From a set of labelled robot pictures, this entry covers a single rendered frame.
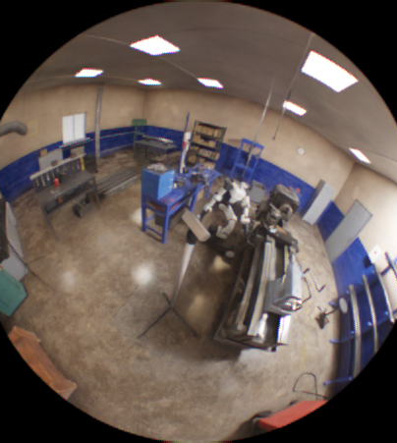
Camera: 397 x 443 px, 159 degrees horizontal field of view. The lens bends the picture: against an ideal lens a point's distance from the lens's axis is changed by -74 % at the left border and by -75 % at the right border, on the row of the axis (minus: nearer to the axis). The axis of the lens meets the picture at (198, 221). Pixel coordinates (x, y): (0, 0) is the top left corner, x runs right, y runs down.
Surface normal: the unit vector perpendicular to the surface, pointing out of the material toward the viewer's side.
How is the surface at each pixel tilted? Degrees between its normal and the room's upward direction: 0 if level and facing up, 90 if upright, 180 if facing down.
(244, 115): 90
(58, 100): 90
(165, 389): 0
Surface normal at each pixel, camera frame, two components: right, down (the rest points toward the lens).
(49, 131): 0.88, 0.43
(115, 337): 0.22, -0.73
